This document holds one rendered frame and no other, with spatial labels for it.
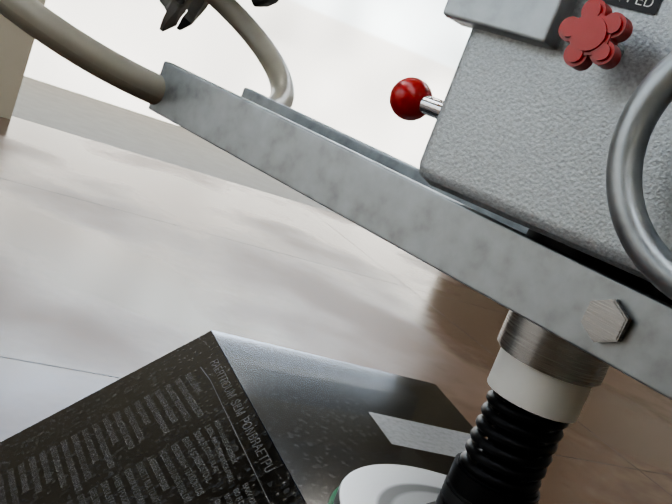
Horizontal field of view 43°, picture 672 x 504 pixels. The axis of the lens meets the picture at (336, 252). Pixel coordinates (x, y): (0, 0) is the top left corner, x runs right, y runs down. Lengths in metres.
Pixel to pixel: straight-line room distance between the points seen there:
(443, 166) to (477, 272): 0.08
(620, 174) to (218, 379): 0.63
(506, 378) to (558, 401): 0.04
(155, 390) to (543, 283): 0.58
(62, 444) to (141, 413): 0.10
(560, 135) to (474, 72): 0.08
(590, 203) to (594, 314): 0.08
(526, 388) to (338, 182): 0.22
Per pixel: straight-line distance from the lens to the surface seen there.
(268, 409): 0.92
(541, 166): 0.53
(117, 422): 1.02
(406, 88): 0.63
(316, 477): 0.81
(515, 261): 0.59
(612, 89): 0.53
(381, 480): 0.72
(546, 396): 0.62
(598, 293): 0.56
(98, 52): 0.84
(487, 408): 0.64
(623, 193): 0.45
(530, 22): 0.54
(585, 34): 0.50
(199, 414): 0.95
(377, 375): 1.16
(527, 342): 0.61
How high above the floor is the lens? 1.17
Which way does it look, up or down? 10 degrees down
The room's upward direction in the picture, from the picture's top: 21 degrees clockwise
